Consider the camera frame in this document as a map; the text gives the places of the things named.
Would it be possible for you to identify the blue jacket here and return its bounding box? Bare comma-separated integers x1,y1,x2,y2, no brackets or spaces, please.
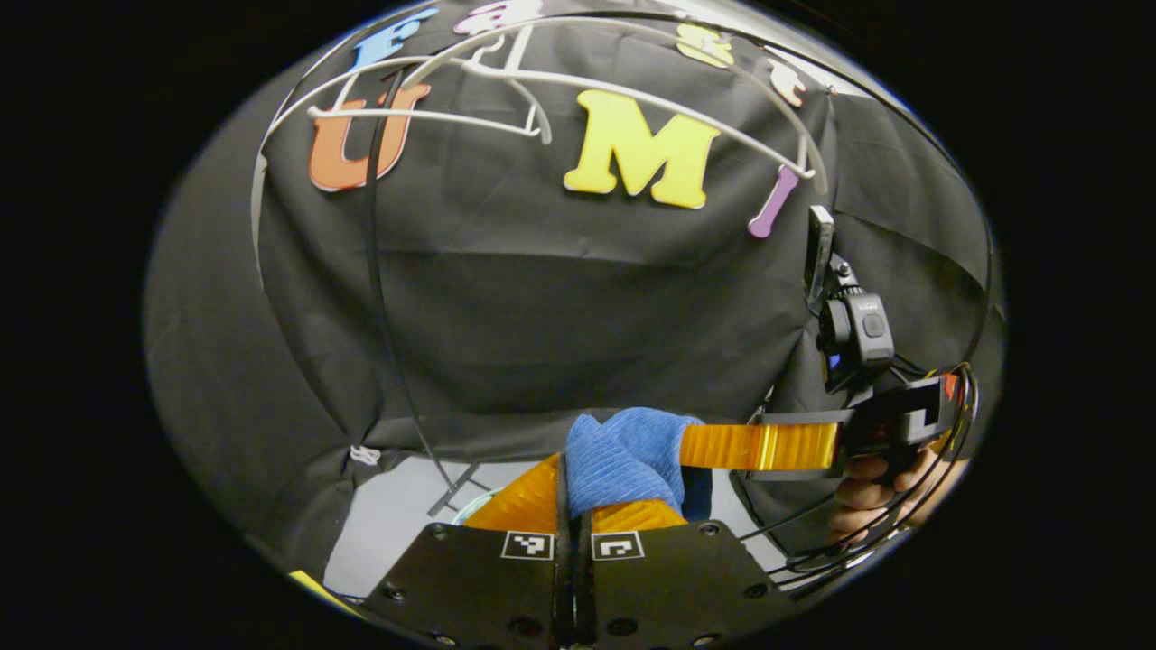
564,406,714,523

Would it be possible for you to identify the thin white clothes hanger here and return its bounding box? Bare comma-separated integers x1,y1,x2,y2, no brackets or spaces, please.
262,54,554,145

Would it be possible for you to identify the yellow strip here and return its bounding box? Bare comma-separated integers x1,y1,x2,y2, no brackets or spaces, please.
287,569,364,620

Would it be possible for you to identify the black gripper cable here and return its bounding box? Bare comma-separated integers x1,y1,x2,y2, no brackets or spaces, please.
741,492,845,543
768,361,984,592

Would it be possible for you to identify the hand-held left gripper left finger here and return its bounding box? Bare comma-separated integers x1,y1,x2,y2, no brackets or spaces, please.
359,451,576,650

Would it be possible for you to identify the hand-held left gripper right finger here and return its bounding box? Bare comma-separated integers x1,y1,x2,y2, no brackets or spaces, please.
575,498,797,650

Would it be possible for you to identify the black backdrop cloth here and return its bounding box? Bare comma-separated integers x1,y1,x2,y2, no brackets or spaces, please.
144,0,1008,579

